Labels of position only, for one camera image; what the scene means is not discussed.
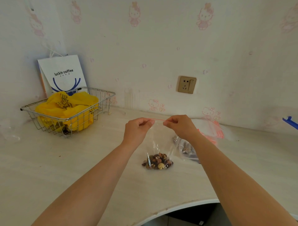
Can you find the person's right hand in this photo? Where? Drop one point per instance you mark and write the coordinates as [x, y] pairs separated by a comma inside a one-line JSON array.
[[182, 127]]

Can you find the person's left hand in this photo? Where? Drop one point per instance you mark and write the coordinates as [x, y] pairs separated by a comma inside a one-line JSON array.
[[134, 132]]

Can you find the person's left thumb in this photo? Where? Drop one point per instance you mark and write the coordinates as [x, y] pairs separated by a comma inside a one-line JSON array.
[[149, 124]]

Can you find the person's right thumb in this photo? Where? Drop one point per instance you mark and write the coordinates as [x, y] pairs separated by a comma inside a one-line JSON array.
[[168, 124]]

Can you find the clear zip bag of nuts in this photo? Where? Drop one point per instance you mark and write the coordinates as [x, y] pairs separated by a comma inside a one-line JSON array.
[[159, 149]]

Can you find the person's left forearm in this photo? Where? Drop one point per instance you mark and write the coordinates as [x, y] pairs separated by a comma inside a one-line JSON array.
[[86, 186]]

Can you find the person's right forearm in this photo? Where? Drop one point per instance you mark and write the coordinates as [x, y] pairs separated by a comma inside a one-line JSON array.
[[235, 184]]

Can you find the clear bag of dark snacks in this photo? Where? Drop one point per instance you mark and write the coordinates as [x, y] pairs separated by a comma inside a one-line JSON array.
[[186, 149]]

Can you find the stack of clear zip bags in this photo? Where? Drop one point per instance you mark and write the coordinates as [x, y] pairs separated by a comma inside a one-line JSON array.
[[209, 130]]

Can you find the yellow plastic bag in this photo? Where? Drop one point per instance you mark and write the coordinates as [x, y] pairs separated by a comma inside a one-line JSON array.
[[67, 109]]

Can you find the white paper bag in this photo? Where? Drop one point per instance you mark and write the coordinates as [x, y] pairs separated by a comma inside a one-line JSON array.
[[62, 74]]

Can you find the blue plastic object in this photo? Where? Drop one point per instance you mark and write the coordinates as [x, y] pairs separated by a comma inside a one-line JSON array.
[[290, 122]]

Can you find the clear crumpled plastic bag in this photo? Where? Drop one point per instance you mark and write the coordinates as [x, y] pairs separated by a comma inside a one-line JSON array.
[[10, 130]]

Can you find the beige wall socket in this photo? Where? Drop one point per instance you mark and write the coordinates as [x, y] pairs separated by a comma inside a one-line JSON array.
[[186, 84]]

